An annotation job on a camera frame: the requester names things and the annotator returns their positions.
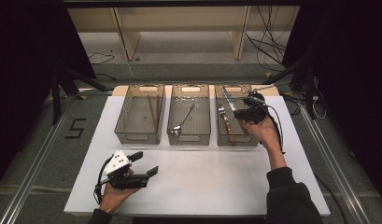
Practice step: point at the person's left hand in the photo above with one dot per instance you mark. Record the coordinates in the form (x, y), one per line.
(114, 199)

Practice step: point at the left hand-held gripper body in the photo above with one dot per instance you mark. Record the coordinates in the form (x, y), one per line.
(121, 174)

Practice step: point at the smoky clear plastic bin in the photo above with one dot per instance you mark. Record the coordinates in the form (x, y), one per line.
(135, 118)
(189, 102)
(238, 138)

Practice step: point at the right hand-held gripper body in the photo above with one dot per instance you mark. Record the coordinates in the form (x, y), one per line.
(254, 113)

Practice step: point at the person's right hand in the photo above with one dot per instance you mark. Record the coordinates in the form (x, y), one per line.
(265, 133)

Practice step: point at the dark curtain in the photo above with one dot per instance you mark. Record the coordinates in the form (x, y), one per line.
(350, 77)
(23, 77)

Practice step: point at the aluminium floor rail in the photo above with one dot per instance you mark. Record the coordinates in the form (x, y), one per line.
(35, 168)
(337, 168)

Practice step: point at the white table cover sheet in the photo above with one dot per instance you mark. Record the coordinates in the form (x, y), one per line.
(195, 180)

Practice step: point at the black metal frame bar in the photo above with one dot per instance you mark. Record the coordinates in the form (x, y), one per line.
(179, 3)

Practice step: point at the black metal stand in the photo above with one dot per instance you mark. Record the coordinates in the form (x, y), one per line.
(310, 90)
(56, 99)

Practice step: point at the beige wooden shelf unit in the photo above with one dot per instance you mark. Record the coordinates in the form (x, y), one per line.
(179, 18)

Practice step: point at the silver metal spoon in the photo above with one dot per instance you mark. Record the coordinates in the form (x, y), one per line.
(176, 130)

